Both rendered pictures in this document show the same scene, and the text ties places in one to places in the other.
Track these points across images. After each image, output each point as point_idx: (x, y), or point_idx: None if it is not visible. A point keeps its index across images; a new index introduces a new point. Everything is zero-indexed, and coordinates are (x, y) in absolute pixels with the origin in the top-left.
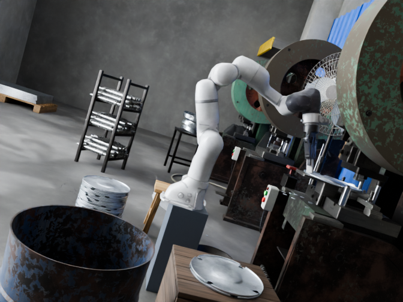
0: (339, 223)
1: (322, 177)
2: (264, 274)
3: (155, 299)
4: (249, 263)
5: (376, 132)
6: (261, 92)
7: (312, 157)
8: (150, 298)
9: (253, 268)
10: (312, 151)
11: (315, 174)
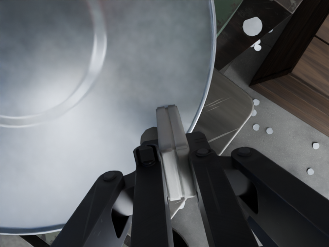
0: None
1: (89, 72)
2: (313, 42)
3: (317, 182)
4: (311, 83)
5: None
6: None
7: (162, 169)
8: (322, 187)
9: (316, 67)
10: (166, 211)
11: (22, 173)
